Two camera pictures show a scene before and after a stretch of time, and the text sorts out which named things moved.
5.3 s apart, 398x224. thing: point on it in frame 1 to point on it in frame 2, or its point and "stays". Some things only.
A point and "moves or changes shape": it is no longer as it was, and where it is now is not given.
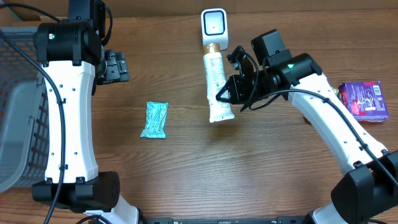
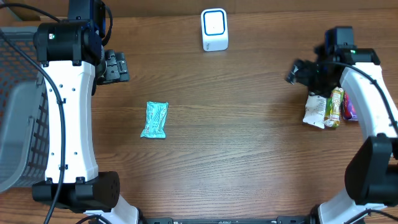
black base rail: x=278 y=220 stays
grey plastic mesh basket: x=22 y=112 stays
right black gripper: x=237 y=90 to x=301 y=73
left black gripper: x=116 y=68 stays
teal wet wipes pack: x=156 y=118 stays
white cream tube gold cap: x=218 y=111 moves or changes shape
